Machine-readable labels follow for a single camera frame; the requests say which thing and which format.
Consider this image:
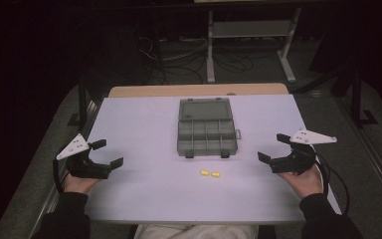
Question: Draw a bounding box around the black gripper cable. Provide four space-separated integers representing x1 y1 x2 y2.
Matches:
52 154 68 194
313 150 351 216

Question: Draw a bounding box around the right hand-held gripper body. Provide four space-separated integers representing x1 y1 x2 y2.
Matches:
270 128 338 176

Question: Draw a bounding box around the grey plastic organizer box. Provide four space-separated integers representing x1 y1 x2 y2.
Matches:
176 97 243 159

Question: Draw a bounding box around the white metal stand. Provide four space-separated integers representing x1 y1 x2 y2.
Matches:
206 7 303 85

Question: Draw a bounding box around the black metal stand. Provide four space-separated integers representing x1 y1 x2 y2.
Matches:
67 74 97 127
331 64 379 129

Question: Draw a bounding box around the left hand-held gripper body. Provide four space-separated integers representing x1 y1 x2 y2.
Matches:
56 132 113 180

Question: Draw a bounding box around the person's right hand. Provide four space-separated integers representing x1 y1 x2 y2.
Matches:
278 165 325 200

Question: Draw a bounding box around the wooden desk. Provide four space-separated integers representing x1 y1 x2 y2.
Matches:
107 83 289 99

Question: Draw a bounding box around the person's left hand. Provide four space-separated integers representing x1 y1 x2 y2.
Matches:
63 173 101 195

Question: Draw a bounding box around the bundle of floor cables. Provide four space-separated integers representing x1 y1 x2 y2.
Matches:
138 35 273 86

